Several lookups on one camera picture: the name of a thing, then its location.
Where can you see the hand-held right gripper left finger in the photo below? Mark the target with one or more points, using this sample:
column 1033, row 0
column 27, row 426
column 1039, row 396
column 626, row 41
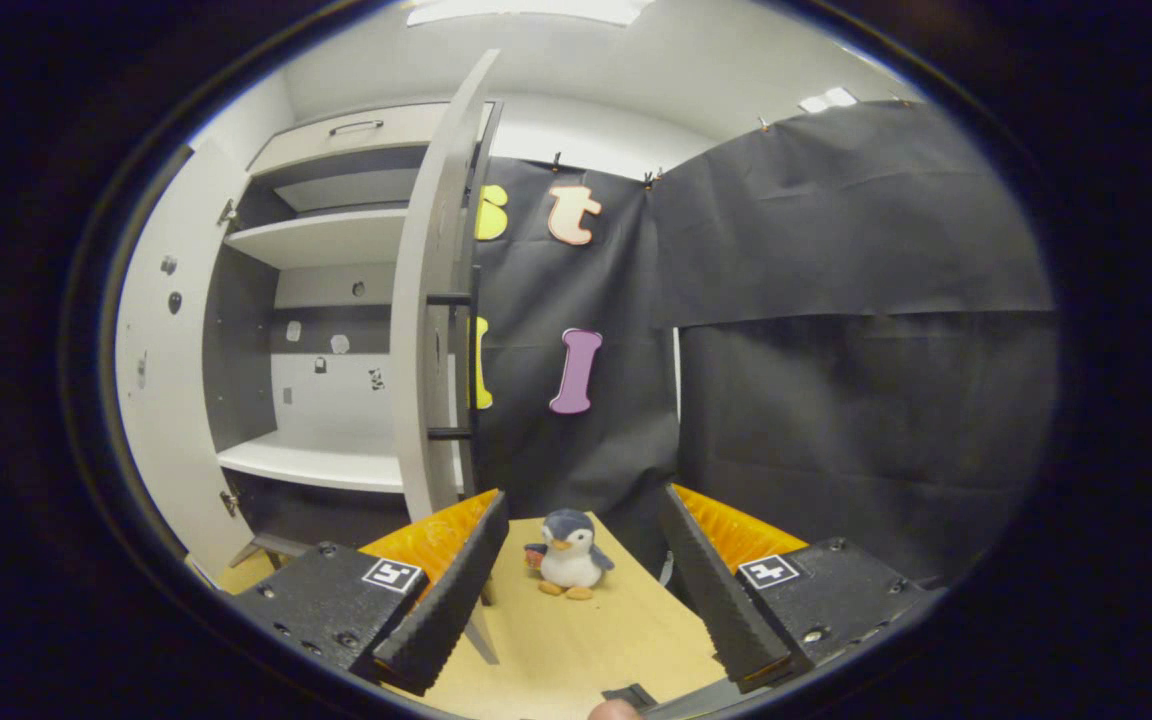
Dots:
column 451, row 590

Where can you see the large ceiling light panel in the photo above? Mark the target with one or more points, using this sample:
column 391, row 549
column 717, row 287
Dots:
column 526, row 10

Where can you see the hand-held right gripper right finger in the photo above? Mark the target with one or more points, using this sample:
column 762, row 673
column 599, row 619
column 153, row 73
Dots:
column 711, row 590

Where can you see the white cabinet shelf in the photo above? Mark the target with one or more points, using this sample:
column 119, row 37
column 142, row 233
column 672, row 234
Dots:
column 321, row 238

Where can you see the white cabinet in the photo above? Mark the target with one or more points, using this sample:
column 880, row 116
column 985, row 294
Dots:
column 326, row 400

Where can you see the white cabinet door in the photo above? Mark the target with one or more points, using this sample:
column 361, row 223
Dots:
column 431, row 250
column 161, row 400

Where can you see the penguin plush toy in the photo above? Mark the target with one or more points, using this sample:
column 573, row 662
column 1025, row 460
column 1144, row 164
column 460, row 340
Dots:
column 568, row 555

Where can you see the small ceiling light panel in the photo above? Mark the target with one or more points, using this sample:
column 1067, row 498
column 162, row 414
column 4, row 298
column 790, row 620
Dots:
column 829, row 99

